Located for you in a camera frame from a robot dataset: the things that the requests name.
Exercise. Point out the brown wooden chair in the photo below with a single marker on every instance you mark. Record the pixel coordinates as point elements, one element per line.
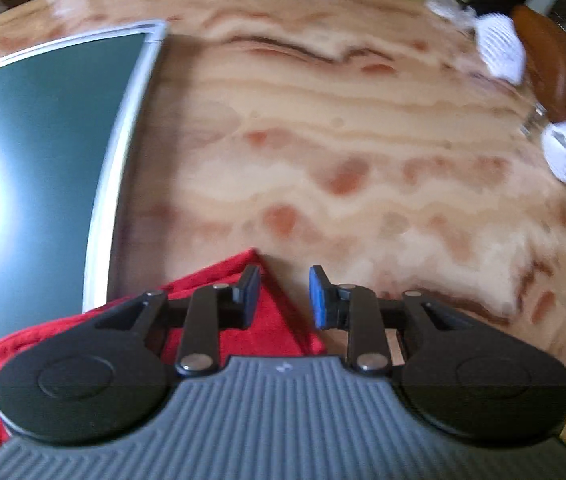
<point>555,65</point>

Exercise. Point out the red garment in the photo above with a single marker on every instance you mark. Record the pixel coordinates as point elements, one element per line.
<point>268,325</point>

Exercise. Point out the green mat with white border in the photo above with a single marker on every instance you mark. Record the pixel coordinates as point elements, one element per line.
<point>38,170</point>

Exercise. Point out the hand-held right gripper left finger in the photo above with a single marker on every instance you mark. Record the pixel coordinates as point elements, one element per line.
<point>251,292</point>

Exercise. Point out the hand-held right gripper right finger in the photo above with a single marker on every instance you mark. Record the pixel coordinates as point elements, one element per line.
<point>319,300</point>

